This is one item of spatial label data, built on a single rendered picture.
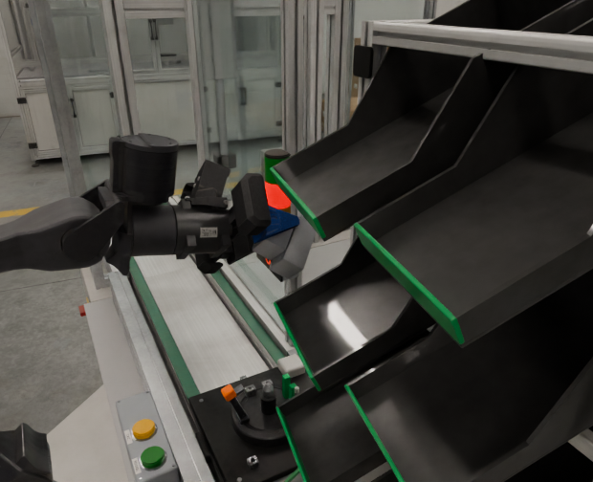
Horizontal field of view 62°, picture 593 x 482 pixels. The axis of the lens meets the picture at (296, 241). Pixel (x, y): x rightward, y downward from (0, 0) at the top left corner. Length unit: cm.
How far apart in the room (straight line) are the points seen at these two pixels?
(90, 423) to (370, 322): 82
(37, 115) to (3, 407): 386
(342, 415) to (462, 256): 35
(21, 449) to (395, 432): 43
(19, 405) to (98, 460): 159
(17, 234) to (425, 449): 41
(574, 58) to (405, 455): 31
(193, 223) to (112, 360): 84
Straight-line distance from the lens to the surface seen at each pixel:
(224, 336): 128
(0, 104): 887
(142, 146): 52
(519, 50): 40
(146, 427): 101
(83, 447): 117
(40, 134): 605
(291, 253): 60
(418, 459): 43
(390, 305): 53
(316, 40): 163
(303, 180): 49
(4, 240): 54
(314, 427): 66
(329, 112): 204
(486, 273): 33
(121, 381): 129
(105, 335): 145
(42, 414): 260
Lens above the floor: 168
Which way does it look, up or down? 27 degrees down
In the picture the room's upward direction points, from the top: straight up
